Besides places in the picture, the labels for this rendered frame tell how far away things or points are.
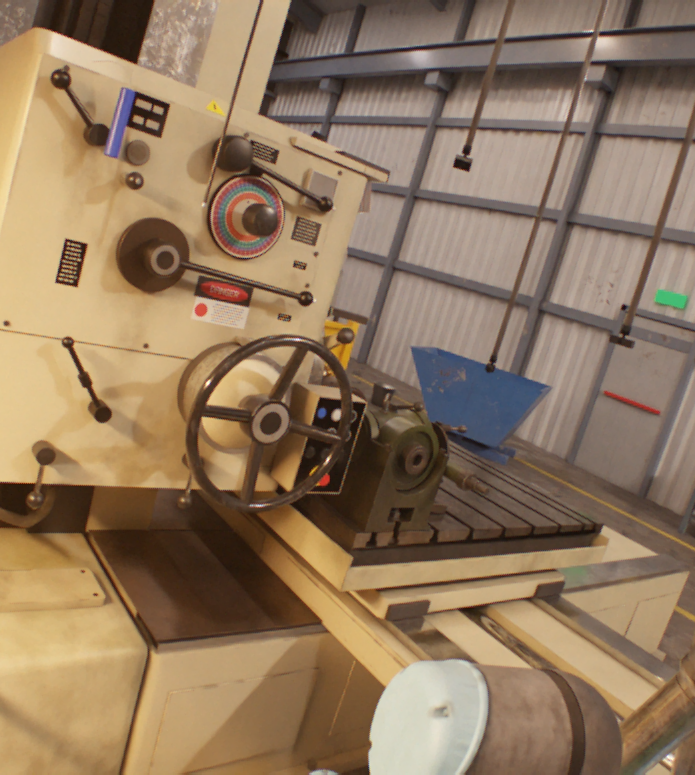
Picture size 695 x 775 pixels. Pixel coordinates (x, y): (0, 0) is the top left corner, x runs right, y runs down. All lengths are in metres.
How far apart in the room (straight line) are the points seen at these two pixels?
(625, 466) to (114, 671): 7.84
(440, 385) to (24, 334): 6.75
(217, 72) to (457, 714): 1.90
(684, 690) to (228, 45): 1.94
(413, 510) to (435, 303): 9.68
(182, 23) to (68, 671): 1.72
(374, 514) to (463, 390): 6.04
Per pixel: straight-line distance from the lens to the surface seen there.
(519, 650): 2.24
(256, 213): 1.39
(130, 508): 2.37
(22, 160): 1.33
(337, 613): 2.10
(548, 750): 0.62
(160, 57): 2.11
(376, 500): 1.79
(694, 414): 8.81
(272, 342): 1.29
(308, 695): 2.30
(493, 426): 7.75
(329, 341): 1.69
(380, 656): 1.98
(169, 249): 1.34
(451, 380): 7.82
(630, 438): 9.07
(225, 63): 2.19
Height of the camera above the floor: 1.65
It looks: 9 degrees down
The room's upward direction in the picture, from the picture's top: 17 degrees clockwise
